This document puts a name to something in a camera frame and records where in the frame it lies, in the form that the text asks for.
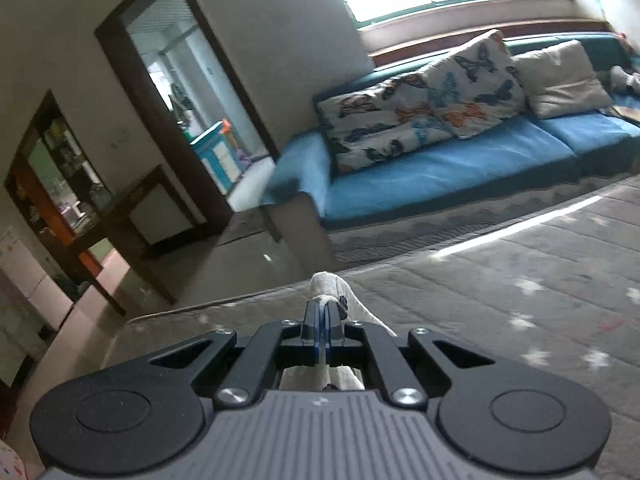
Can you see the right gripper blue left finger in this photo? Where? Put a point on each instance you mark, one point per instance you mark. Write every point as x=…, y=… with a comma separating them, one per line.
x=283, y=354

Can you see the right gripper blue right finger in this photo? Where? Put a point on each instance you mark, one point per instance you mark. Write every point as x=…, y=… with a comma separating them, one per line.
x=370, y=350

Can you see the white navy polka dot garment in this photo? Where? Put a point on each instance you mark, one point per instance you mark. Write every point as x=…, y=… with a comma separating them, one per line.
x=325, y=287

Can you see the dark wooden side table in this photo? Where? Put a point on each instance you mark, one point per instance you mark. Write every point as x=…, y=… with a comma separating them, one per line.
x=146, y=221

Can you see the white refrigerator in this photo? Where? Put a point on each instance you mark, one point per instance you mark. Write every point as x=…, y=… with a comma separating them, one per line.
x=34, y=283

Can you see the polka dot play tent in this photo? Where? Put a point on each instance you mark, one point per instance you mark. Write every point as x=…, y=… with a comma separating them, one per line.
x=11, y=466

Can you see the blue white storage cabinet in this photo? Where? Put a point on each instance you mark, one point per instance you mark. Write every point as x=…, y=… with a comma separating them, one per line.
x=216, y=154

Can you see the blue sofa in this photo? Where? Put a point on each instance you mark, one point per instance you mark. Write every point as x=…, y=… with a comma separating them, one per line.
x=331, y=220

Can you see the wooden display cabinet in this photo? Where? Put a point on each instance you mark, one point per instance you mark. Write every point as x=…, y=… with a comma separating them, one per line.
x=61, y=197

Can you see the butterfly print cushion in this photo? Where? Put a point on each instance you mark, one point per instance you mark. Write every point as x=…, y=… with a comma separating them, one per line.
x=462, y=95

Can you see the beige plain cushion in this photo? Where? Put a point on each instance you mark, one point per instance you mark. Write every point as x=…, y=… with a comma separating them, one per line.
x=560, y=81

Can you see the grey stuffed toy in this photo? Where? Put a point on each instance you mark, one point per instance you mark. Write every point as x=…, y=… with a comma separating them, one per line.
x=624, y=82

